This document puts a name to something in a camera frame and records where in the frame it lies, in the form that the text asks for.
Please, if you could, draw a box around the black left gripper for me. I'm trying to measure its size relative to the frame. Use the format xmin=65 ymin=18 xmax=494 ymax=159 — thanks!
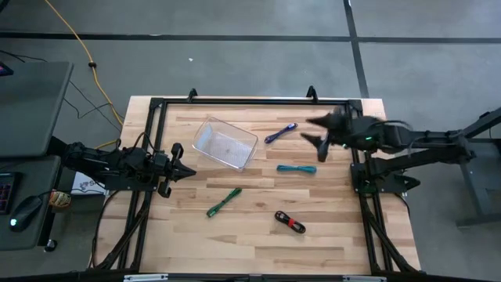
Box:
xmin=151 ymin=143 xmax=197 ymax=199

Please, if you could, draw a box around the thin black floor cable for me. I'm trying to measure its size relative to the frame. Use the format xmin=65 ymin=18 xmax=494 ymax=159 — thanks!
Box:
xmin=0 ymin=49 xmax=123 ymax=133

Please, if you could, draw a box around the black cable with red strap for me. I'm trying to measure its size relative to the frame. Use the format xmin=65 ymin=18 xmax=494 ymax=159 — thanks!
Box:
xmin=274 ymin=210 xmax=307 ymax=235

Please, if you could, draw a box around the clear plastic container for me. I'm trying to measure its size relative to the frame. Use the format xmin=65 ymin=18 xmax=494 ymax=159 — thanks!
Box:
xmin=191 ymin=116 xmax=259 ymax=172

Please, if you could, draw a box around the white printed label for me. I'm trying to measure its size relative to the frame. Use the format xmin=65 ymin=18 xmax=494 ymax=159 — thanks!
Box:
xmin=71 ymin=171 xmax=109 ymax=196

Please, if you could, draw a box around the brown round object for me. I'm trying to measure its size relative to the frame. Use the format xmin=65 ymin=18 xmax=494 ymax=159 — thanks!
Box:
xmin=49 ymin=190 xmax=72 ymax=209

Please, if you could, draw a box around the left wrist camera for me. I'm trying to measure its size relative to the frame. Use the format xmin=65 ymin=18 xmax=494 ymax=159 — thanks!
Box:
xmin=153 ymin=151 xmax=170 ymax=170

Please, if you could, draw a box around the black computer mouse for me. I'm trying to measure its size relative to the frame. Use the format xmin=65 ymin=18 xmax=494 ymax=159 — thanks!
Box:
xmin=9 ymin=194 xmax=43 ymax=233

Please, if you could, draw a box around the black keyboard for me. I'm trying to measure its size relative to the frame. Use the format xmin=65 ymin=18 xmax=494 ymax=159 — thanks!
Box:
xmin=0 ymin=172 xmax=16 ymax=215

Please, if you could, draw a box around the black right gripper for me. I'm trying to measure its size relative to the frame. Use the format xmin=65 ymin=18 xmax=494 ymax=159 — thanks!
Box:
xmin=300 ymin=105 xmax=355 ymax=164

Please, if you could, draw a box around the purple USB-C cable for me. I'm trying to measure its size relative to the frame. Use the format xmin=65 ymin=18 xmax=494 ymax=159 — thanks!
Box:
xmin=264 ymin=122 xmax=299 ymax=145

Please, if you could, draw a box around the grey side desk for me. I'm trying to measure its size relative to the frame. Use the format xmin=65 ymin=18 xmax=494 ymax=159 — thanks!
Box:
xmin=0 ymin=60 xmax=74 ymax=251

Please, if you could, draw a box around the silver aluminium bracket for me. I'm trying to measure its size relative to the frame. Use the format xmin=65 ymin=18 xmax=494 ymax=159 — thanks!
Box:
xmin=123 ymin=273 xmax=169 ymax=282
xmin=342 ymin=275 xmax=387 ymax=282

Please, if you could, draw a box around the grey metal stand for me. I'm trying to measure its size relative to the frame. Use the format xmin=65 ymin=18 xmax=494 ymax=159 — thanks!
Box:
xmin=456 ymin=105 xmax=501 ymax=228

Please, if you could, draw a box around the yellow extension cord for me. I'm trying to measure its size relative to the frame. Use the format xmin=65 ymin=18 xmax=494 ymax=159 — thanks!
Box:
xmin=44 ymin=0 xmax=125 ymax=150

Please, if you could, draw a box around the teal USB-C cable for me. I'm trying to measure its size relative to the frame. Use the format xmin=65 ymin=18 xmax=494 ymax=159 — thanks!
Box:
xmin=276 ymin=164 xmax=318 ymax=175

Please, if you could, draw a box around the green USB-C cable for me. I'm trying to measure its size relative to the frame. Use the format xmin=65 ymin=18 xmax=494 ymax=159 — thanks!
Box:
xmin=206 ymin=187 xmax=243 ymax=219

